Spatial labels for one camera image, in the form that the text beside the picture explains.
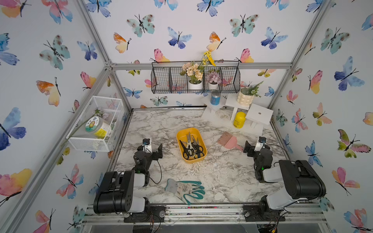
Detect all-black scissors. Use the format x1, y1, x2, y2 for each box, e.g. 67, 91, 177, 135
179, 140, 190, 160

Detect yellow storage box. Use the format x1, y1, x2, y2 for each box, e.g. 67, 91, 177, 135
176, 128, 207, 164

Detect cream kitchen scissors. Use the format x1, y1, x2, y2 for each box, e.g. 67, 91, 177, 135
187, 133, 195, 156

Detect black handled scissors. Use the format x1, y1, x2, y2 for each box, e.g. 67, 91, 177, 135
192, 136, 205, 158

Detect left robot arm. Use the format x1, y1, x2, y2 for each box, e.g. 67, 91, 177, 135
93, 144, 163, 223

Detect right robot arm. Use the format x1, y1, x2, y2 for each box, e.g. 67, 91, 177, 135
243, 137, 326, 222

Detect pink brush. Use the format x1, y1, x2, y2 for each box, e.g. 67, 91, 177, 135
217, 132, 243, 152

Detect white stepped display stand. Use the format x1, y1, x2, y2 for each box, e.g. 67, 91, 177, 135
202, 94, 273, 136

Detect yellow jar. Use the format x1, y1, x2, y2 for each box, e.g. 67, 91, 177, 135
233, 112, 246, 129

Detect grey teal work glove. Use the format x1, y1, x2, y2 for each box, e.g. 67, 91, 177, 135
165, 179, 206, 205

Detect green lid jar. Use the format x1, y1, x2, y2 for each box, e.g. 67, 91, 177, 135
85, 116, 112, 139

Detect cream bubble pot plant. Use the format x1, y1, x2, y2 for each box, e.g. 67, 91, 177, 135
237, 81, 263, 107

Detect blue tin can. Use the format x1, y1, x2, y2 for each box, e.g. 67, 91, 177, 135
210, 90, 220, 106

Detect white pot purple flowers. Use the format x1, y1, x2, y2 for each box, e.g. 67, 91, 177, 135
207, 70, 221, 90

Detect white pot beige flowers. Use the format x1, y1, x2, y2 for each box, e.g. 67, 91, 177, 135
180, 62, 204, 90

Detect yellow artificial flower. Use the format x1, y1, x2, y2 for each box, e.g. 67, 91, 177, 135
202, 50, 216, 67

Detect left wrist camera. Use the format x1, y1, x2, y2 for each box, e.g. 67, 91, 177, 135
142, 138, 153, 154

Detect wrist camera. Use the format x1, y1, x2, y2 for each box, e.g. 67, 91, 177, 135
142, 138, 153, 154
254, 136, 267, 151

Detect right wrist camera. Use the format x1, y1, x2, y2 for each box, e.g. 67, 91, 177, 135
254, 136, 267, 151

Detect clear acrylic wall box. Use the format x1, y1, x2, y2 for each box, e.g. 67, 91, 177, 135
66, 96, 124, 152

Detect aluminium front rail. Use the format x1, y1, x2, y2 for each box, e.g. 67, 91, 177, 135
83, 203, 327, 226

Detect black wire wall basket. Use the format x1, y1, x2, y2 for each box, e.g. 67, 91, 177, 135
151, 60, 241, 94

